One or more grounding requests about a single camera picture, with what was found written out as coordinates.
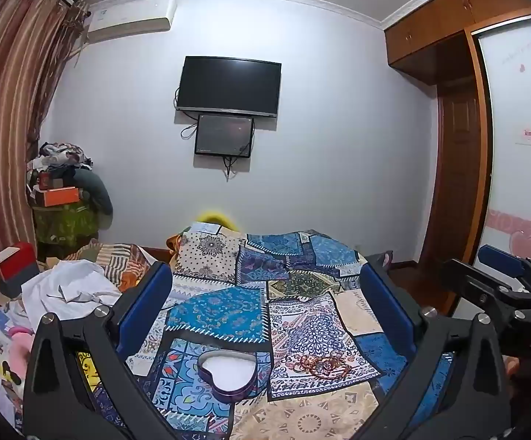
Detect yellow round object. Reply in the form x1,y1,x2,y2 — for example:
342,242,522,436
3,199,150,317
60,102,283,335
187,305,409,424
196,210,239,231

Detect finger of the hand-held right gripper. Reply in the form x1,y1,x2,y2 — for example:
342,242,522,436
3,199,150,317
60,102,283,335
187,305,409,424
440,259,525,319
476,244,531,295

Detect red box with white lid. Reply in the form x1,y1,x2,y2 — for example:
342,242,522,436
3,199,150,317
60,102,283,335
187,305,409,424
0,241,42,297

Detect patchwork printed blanket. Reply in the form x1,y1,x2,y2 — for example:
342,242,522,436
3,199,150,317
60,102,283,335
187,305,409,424
76,221,461,440

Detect yellow cartoon sheet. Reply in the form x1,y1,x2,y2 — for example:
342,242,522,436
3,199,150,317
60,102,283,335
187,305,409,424
0,305,100,436

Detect striped orange cloth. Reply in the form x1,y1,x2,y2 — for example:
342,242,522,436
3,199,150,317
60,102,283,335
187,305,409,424
62,241,157,293

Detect white heart-printed sliding door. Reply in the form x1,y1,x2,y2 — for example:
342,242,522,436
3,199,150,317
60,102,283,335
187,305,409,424
471,11,531,278

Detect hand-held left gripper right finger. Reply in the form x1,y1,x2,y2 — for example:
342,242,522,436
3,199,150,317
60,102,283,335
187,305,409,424
359,255,512,440

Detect white cloth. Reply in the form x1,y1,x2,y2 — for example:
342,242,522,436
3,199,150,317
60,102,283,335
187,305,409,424
20,259,125,327

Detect white air conditioner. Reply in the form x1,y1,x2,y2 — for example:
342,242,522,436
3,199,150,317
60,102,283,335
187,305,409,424
86,0,178,47

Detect small black wall monitor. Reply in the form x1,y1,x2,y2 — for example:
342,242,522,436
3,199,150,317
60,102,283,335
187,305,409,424
194,114,254,158

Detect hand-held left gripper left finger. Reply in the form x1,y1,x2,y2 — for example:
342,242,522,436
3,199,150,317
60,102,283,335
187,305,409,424
22,261,177,440

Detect orange box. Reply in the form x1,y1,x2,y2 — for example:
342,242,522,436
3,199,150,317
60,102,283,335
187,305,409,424
42,186,83,208

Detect black wall television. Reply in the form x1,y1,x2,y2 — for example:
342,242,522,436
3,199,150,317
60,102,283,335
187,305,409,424
175,56,283,118

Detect brown beaded bracelets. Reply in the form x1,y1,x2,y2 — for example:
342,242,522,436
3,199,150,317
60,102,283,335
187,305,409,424
292,353,356,377

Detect wooden wardrobe cabinet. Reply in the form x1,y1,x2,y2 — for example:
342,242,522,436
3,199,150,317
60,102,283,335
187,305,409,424
383,0,531,86

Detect brown wooden door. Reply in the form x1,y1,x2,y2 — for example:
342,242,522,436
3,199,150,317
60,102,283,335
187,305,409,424
418,32,494,281

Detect grey jacket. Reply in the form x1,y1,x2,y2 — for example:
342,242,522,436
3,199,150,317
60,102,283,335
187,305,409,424
73,167,114,216

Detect purple heart-shaped tin box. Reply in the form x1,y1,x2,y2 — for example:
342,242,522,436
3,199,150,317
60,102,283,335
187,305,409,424
196,349,258,405

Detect pile of folded clothes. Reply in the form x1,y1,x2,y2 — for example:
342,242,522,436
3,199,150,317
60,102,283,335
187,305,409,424
27,142,94,188

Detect striped brown curtain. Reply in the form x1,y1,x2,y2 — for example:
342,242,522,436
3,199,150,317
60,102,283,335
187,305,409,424
0,0,89,296

